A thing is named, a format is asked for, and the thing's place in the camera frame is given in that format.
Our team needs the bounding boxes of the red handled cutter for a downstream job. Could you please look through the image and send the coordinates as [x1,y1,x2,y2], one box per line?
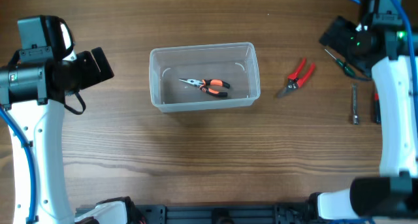
[277,57,316,98]

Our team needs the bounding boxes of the clear plastic container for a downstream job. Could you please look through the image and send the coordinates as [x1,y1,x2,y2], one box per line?
[149,42,261,113]

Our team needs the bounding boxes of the orange black needle-nose pliers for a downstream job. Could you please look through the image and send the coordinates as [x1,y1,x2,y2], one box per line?
[179,78,231,97]

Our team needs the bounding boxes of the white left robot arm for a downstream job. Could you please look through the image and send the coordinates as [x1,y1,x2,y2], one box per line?
[1,48,144,223]

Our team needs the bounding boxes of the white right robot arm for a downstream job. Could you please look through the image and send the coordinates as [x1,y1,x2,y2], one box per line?
[306,0,417,223]

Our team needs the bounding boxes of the red black screwdriver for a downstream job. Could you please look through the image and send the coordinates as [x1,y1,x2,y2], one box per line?
[374,88,381,124]

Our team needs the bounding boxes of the green handled screwdriver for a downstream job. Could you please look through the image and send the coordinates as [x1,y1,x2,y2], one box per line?
[324,49,356,78]

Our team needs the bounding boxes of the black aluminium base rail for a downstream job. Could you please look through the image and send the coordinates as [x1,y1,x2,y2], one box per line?
[128,204,307,224]

